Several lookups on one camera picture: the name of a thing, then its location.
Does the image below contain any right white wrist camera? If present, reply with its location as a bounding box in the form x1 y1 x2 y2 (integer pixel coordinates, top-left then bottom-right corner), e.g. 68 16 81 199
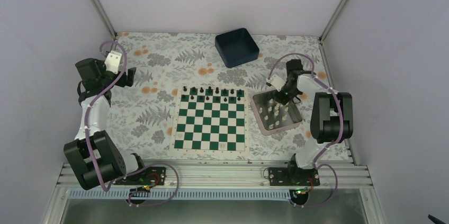
266 75 285 92

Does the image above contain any metal tray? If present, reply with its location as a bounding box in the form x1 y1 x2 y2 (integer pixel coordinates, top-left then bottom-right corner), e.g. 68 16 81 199
250 89 303 136

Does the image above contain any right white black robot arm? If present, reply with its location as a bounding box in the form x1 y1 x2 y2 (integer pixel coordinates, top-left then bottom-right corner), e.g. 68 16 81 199
267 59 354 185

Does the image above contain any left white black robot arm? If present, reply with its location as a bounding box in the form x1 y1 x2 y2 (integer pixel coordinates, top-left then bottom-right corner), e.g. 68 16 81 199
64 58 148 190

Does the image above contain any dark blue square bin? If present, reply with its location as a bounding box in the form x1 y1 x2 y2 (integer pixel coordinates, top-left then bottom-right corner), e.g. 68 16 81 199
214 28 260 68

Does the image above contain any white chess piece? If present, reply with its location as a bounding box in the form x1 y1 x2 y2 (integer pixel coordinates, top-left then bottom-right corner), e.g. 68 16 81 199
219 142 227 150

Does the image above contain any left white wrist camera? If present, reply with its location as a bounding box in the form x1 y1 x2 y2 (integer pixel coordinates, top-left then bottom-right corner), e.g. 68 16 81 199
104 51 122 74

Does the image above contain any floral patterned table mat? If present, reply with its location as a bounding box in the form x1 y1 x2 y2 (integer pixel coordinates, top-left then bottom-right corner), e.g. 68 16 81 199
107 32 328 160

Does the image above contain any aluminium rail frame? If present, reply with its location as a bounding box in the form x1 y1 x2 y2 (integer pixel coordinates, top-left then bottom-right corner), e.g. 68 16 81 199
43 160 384 223

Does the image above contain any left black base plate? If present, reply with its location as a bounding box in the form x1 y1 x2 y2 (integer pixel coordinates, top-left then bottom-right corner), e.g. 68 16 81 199
114 166 166 186

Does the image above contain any green white chess board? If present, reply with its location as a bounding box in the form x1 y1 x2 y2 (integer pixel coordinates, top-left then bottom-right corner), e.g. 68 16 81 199
170 85 250 156

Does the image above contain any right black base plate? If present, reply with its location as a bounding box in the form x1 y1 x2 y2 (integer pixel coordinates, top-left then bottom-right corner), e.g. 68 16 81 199
268 167 320 186

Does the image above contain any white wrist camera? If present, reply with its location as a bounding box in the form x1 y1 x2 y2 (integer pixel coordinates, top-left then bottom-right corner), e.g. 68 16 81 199
104 51 122 74
266 75 285 92

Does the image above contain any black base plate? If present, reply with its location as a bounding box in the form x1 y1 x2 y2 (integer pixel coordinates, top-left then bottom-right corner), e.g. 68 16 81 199
268 167 320 186
114 166 166 186

